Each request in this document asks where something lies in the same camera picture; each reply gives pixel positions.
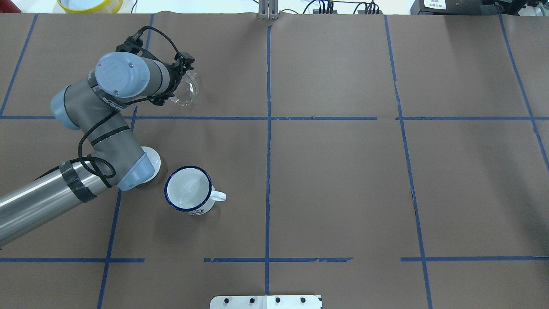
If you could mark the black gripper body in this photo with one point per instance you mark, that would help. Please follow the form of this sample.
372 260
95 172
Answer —
170 80

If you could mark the clear glass funnel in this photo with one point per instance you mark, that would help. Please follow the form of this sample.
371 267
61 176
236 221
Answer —
188 90

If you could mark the white mug lid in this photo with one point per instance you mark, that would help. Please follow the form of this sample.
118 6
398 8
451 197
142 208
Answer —
155 160

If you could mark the white enamel mug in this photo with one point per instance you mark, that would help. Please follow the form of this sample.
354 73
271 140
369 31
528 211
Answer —
190 190

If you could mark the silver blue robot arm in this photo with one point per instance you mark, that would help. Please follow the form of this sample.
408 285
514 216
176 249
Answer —
94 106

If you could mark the yellow bowl with blue plate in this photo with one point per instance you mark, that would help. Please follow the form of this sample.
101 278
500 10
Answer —
91 6

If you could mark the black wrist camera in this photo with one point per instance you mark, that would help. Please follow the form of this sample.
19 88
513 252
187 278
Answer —
184 62

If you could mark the aluminium frame post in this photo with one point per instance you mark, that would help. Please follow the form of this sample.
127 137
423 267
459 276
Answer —
268 9

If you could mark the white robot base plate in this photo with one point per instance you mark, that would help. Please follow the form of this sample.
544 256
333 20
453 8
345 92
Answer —
267 302

